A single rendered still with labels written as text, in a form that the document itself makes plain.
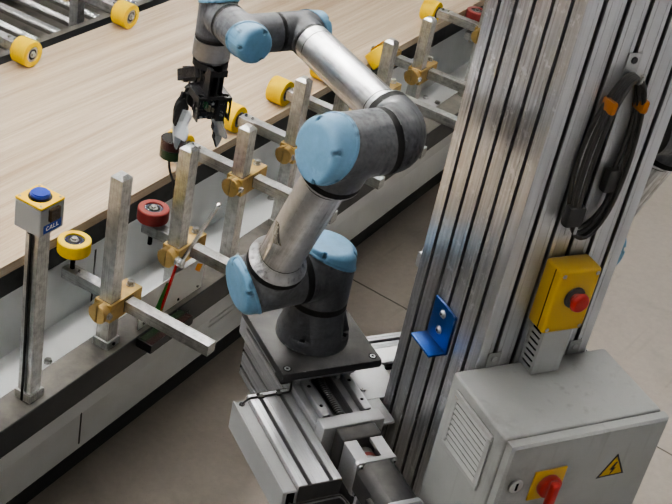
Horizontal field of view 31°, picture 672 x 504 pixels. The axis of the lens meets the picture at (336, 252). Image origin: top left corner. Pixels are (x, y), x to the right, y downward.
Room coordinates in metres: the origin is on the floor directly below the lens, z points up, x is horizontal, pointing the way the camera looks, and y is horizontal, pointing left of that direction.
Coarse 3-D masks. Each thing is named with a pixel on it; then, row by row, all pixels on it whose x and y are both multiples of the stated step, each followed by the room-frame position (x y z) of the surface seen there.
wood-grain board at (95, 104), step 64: (192, 0) 3.96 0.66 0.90; (256, 0) 4.09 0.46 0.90; (320, 0) 4.21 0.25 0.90; (384, 0) 4.35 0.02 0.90; (448, 0) 4.49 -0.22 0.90; (64, 64) 3.28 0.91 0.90; (128, 64) 3.37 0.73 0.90; (192, 64) 3.47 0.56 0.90; (256, 64) 3.57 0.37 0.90; (0, 128) 2.83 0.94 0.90; (64, 128) 2.91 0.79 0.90; (128, 128) 2.98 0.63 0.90; (192, 128) 3.06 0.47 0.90; (0, 192) 2.53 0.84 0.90; (64, 192) 2.59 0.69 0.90; (0, 256) 2.27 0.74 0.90
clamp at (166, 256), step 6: (192, 234) 2.57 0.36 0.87; (204, 234) 2.58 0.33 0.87; (192, 240) 2.54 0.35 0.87; (198, 240) 2.56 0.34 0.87; (204, 240) 2.58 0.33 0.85; (168, 246) 2.50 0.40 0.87; (186, 246) 2.51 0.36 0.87; (162, 252) 2.48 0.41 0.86; (168, 252) 2.48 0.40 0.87; (174, 252) 2.48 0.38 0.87; (180, 252) 2.49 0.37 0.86; (162, 258) 2.48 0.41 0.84; (168, 258) 2.47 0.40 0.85; (174, 258) 2.47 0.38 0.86; (186, 258) 2.52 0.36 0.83; (162, 264) 2.48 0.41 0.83; (168, 264) 2.47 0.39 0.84
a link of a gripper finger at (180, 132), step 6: (186, 114) 2.20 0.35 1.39; (180, 120) 2.20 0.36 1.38; (186, 120) 2.19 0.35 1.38; (174, 126) 2.20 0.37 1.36; (180, 126) 2.20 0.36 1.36; (186, 126) 2.18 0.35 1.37; (174, 132) 2.20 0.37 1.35; (180, 132) 2.19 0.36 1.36; (186, 132) 2.17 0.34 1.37; (174, 138) 2.20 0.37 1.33; (180, 138) 2.18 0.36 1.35; (186, 138) 2.17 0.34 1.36; (174, 144) 2.20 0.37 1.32
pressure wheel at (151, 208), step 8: (144, 200) 2.62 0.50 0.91; (152, 200) 2.63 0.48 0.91; (144, 208) 2.59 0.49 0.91; (152, 208) 2.59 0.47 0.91; (160, 208) 2.61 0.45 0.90; (168, 208) 2.61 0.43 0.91; (144, 216) 2.56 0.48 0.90; (152, 216) 2.56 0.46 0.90; (160, 216) 2.57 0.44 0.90; (168, 216) 2.60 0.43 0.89; (144, 224) 2.56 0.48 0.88; (152, 224) 2.56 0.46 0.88; (160, 224) 2.57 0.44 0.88
